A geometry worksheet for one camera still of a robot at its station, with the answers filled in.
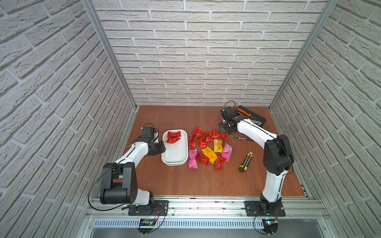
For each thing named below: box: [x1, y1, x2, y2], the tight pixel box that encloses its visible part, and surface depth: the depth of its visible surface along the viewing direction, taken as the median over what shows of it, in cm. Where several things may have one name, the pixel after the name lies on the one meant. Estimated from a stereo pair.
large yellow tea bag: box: [213, 138, 223, 154], surface depth 96 cm
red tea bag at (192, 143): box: [188, 135, 197, 148], surface depth 98 cm
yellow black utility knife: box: [238, 151, 254, 173], surface depth 89 cm
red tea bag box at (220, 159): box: [215, 155, 227, 171], surface depth 89 cm
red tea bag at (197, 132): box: [191, 125, 204, 139], surface depth 104 cm
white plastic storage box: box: [161, 128, 190, 167], surface depth 97 cm
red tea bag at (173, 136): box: [167, 130, 182, 142], surface depth 100 cm
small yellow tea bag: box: [201, 146, 218, 165], surface depth 92 cm
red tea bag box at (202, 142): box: [197, 135, 208, 150], surface depth 99 cm
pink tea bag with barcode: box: [221, 142, 233, 163], surface depth 94 cm
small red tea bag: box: [196, 151, 210, 166], surface depth 90 cm
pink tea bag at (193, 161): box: [188, 148, 198, 170], surface depth 88 cm
